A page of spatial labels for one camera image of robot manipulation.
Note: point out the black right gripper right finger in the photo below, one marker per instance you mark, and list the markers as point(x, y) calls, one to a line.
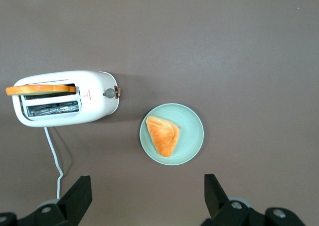
point(216, 203)

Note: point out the triangular golden bread piece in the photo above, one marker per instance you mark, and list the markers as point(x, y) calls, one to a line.
point(163, 136)

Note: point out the light green round plate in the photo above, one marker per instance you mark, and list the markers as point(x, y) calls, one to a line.
point(192, 136)

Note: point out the white two-slot toaster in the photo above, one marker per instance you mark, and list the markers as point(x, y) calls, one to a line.
point(92, 106)

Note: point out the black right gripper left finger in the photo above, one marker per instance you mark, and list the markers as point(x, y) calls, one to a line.
point(74, 201)

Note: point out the toast slice in toaster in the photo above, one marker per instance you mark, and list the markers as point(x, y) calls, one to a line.
point(37, 89)

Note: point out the grey toaster lever knob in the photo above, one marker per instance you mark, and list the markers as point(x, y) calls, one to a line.
point(109, 93)

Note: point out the brown table cover mat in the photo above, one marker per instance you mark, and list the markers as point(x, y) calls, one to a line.
point(199, 49)

